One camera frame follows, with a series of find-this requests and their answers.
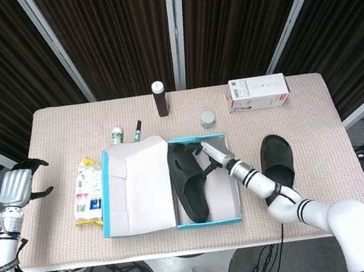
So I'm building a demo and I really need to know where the teal cardboard shoe box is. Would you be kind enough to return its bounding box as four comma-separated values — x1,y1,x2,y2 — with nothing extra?
91,125,244,241

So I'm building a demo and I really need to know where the dark brown pleated curtain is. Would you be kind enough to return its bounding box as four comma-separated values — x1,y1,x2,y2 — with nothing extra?
266,0,364,127
31,0,183,108
0,0,94,161
176,0,326,90

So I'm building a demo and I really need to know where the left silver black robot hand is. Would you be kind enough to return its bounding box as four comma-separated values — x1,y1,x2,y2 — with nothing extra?
0,156,57,211

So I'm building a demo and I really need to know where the white product carton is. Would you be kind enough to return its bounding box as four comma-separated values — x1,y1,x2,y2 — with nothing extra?
224,72,292,115

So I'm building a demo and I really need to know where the brown bottle white cap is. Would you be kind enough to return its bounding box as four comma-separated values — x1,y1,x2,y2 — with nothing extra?
150,80,170,119

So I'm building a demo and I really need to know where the white table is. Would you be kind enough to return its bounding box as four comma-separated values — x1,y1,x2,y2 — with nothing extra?
19,225,337,272

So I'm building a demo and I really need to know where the small green white bottle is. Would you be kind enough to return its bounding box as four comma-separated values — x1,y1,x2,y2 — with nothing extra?
109,126,126,148

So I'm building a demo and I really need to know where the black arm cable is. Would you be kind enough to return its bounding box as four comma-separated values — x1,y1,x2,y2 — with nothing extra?
273,223,291,272

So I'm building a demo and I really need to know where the black green marker pen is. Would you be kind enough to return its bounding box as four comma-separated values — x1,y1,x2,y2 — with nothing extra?
130,119,145,146

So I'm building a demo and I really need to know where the black rubber slipper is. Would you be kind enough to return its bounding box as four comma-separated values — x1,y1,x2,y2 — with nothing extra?
256,131,301,207
164,140,213,227

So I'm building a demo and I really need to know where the grey round tin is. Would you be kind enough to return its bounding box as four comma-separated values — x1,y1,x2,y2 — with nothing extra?
198,110,218,131

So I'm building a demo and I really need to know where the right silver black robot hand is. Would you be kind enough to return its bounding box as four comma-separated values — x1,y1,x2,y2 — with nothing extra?
182,137,238,178

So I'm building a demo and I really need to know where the yellow white wet wipes pack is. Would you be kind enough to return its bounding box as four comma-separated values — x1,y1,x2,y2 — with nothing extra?
67,156,110,230

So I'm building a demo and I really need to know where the beige waffle tablecloth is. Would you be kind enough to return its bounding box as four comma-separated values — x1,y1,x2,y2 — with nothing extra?
0,66,364,272

